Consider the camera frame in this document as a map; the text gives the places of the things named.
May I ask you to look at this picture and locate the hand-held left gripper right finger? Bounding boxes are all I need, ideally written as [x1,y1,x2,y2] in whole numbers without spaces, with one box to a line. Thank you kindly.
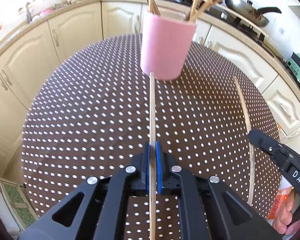
[155,141,283,240]

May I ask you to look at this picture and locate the steel kitchen sink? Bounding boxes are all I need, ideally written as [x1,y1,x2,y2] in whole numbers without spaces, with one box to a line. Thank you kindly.
[15,0,73,23]

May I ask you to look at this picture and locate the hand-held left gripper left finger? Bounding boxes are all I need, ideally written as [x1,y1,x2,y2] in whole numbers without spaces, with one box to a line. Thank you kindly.
[19,141,152,240]

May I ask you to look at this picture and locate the steel sink faucet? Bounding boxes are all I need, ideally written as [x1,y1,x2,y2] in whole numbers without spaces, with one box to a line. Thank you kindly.
[25,2,33,23]

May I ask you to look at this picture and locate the pink cylindrical utensil cup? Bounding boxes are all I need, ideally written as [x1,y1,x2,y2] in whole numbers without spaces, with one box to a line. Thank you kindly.
[139,8,198,81]

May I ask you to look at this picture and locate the orange white patterned cloth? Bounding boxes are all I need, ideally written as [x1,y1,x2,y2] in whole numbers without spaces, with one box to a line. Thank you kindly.
[267,187,293,219]

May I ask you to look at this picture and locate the green patterned floor mat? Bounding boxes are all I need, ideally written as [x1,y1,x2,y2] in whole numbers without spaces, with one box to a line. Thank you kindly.
[0,180,39,228]

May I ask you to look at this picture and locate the cream lower kitchen cabinets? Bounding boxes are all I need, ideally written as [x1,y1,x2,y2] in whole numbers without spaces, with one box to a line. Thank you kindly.
[0,0,300,180]

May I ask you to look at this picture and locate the beige kitchen countertop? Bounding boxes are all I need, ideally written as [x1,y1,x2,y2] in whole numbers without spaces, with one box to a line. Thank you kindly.
[0,0,300,98]

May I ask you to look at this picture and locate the light wooden chopstick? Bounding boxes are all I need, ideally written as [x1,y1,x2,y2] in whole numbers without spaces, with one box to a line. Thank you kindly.
[149,72,157,240]
[233,76,256,208]

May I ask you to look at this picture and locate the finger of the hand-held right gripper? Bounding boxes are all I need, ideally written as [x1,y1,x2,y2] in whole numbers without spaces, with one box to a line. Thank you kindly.
[248,129,294,173]

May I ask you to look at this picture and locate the steel wok black handle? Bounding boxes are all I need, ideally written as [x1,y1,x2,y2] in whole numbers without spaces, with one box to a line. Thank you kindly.
[224,0,282,28]

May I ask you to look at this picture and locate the person's right hand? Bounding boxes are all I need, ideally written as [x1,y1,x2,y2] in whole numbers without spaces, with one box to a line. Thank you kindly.
[272,189,300,235]

